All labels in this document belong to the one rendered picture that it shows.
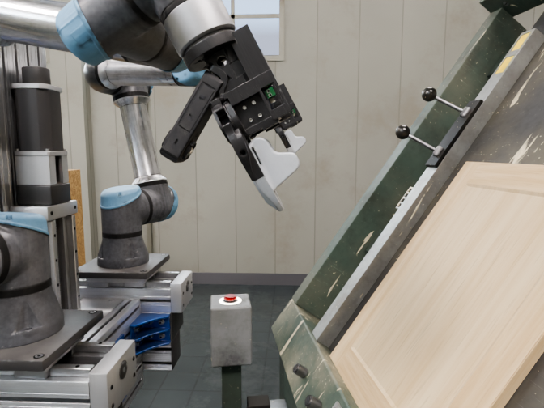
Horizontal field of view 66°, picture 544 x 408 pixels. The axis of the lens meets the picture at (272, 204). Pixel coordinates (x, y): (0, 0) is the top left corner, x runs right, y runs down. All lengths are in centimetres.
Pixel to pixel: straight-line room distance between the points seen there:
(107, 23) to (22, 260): 46
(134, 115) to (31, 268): 72
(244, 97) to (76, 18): 22
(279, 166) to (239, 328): 84
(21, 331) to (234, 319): 59
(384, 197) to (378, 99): 300
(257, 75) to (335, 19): 388
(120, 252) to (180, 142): 83
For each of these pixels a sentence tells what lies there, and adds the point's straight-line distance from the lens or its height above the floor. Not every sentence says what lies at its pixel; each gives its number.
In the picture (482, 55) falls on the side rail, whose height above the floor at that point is 167.
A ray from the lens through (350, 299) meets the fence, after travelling 110.
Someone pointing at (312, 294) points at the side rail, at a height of 94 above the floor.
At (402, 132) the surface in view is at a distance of 115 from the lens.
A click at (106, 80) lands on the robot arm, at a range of 135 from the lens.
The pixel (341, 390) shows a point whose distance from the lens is 92.
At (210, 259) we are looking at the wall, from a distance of 440.
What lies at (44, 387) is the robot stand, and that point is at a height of 97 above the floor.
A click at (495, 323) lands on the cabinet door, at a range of 75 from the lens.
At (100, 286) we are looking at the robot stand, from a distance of 136.
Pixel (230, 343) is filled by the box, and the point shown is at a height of 82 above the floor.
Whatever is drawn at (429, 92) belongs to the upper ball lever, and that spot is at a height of 153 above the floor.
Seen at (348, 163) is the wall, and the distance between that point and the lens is 421.
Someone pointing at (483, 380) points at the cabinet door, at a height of 105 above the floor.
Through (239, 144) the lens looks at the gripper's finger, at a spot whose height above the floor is 139.
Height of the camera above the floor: 138
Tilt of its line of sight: 7 degrees down
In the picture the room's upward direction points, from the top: straight up
